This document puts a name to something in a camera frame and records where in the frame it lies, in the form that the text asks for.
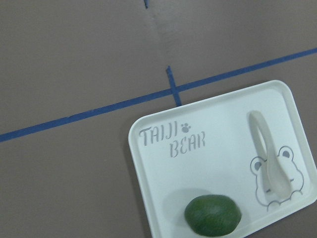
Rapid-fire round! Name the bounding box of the white bear tray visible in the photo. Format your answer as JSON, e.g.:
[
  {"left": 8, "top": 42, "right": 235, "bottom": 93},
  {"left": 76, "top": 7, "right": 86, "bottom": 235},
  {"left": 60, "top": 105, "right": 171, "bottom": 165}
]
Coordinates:
[{"left": 128, "top": 80, "right": 317, "bottom": 238}]

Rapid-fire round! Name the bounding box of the green avocado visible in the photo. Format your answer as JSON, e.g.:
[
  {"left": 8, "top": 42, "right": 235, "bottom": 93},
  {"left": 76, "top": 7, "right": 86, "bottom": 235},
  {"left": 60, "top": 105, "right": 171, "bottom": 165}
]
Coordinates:
[{"left": 184, "top": 194, "right": 242, "bottom": 237}]

